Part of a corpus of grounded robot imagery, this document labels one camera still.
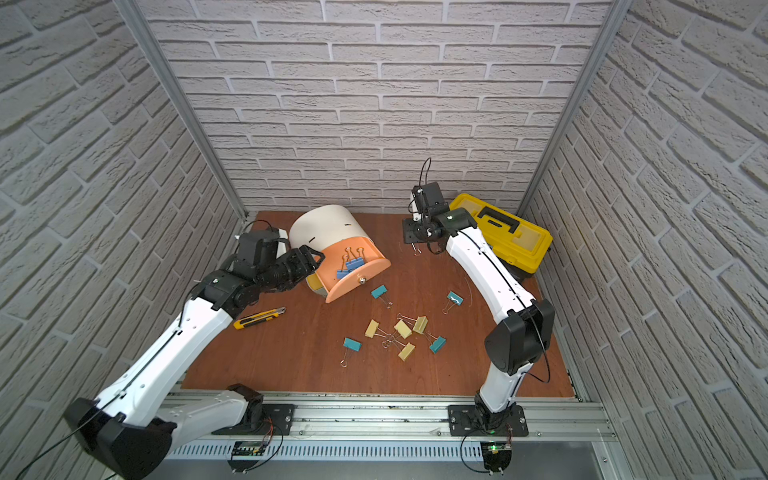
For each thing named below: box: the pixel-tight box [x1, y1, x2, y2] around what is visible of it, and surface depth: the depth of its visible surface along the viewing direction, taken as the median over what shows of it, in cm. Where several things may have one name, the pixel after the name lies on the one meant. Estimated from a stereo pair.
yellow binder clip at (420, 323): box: [397, 313, 428, 334], surface depth 91 cm
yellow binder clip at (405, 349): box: [382, 335, 416, 362], surface depth 87 cm
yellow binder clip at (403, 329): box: [394, 319, 413, 339], surface depth 90 cm
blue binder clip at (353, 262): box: [345, 246, 366, 273], surface depth 87 cm
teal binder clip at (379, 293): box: [370, 284, 394, 309], surface depth 99 cm
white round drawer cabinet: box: [290, 204, 374, 255], surface depth 89 cm
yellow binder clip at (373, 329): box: [364, 319, 392, 339], surface depth 90 cm
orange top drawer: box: [315, 237, 392, 304], surface depth 84 cm
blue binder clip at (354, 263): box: [344, 247, 365, 272], surface depth 87 cm
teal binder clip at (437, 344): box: [424, 332, 447, 354], surface depth 88 cm
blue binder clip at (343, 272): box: [336, 254, 349, 280], surface depth 85 cm
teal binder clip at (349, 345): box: [340, 337, 362, 368], surface depth 87 cm
